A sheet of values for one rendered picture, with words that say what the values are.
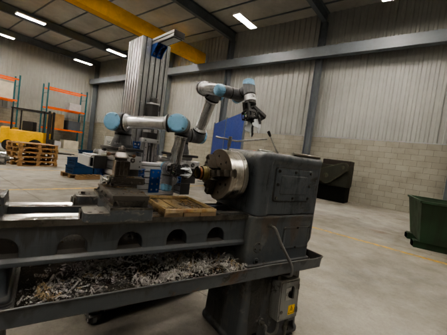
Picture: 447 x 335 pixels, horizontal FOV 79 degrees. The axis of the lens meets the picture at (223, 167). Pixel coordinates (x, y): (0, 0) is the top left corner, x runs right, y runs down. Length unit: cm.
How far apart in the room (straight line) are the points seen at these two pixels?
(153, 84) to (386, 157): 1003
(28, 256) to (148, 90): 146
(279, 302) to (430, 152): 991
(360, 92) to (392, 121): 163
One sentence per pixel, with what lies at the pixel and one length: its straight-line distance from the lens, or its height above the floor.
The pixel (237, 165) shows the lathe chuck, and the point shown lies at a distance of 159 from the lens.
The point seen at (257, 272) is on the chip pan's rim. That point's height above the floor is 56.
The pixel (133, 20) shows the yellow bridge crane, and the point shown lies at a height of 629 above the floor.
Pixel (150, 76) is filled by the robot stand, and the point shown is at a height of 174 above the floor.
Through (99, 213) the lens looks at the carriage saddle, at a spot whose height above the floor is 90.
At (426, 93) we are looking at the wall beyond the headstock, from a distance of 1177.
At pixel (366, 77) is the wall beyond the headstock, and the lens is 1225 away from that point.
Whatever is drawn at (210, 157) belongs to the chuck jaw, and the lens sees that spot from 171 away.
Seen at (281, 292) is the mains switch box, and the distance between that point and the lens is 195.
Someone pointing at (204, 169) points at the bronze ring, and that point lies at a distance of 159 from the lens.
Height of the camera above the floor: 121
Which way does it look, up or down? 3 degrees down
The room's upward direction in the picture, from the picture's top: 7 degrees clockwise
